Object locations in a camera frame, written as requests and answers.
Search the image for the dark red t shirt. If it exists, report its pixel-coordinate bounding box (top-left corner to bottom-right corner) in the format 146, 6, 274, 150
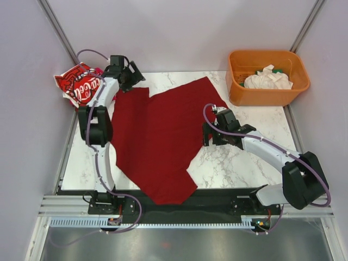
111, 77, 225, 204

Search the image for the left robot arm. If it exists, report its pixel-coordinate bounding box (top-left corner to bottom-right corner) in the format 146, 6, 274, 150
78, 55, 145, 194

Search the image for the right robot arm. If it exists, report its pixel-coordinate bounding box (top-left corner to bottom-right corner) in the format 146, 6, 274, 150
202, 103, 332, 214

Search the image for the red white patterned t shirt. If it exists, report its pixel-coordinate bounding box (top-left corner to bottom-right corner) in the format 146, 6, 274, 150
54, 63, 91, 96

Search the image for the red coca cola t shirt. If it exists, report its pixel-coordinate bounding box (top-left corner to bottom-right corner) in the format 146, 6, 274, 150
63, 70, 102, 108

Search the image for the orange plastic bin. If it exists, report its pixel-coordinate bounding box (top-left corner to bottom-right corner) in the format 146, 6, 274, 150
226, 50, 310, 106

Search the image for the green cloth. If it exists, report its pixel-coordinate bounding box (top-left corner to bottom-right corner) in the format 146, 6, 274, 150
255, 69, 283, 74

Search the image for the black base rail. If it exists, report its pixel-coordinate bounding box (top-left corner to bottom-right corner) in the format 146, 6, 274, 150
87, 188, 281, 223

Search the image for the left aluminium corner post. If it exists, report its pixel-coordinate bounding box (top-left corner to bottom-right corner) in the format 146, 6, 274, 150
38, 0, 78, 65

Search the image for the aluminium corner post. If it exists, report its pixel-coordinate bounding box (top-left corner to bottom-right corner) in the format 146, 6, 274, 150
289, 0, 327, 53
38, 0, 78, 65

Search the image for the white slotted cable duct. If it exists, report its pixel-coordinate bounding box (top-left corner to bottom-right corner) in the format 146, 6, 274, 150
49, 217, 260, 229

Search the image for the right aluminium corner post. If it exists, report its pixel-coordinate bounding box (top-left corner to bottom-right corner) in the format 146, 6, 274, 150
289, 0, 327, 53

